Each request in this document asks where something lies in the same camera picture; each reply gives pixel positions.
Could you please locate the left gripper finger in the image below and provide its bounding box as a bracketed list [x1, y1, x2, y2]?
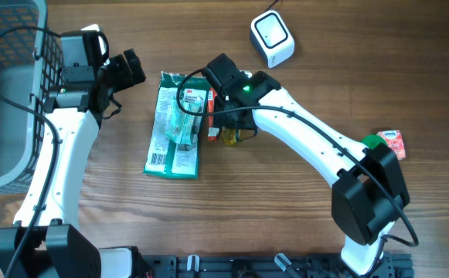
[107, 54, 134, 92]
[123, 49, 146, 87]

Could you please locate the yellow liquid bottle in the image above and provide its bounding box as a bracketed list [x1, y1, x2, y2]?
[221, 127, 240, 146]

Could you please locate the red stick sachet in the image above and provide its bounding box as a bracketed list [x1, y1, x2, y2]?
[207, 88, 219, 141]

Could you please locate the mint green wipes pack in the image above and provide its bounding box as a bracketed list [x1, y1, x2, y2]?
[165, 98, 201, 145]

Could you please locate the green 3M gloves package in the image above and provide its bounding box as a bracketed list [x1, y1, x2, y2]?
[144, 72, 202, 179]

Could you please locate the green lid round container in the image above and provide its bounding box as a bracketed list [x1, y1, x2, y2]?
[361, 134, 387, 150]

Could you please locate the orange Kleenex tissue pack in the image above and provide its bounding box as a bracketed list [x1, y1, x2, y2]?
[377, 130, 406, 161]

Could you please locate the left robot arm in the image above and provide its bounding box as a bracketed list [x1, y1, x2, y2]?
[0, 25, 152, 277]

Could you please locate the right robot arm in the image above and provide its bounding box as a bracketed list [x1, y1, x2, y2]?
[201, 54, 410, 276]

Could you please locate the white barcode scanner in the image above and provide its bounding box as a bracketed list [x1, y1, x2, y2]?
[250, 10, 295, 68]

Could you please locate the grey plastic mesh basket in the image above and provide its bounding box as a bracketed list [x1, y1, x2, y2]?
[0, 0, 63, 195]

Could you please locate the black left camera cable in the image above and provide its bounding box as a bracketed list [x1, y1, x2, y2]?
[0, 25, 63, 278]

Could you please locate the black camera cable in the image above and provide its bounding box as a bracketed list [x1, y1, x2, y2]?
[0, 25, 63, 278]
[175, 67, 420, 271]

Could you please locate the black right camera cable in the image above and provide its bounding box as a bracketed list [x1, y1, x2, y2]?
[175, 67, 420, 271]

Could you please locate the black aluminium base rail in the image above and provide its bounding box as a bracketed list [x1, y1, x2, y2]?
[100, 246, 414, 278]

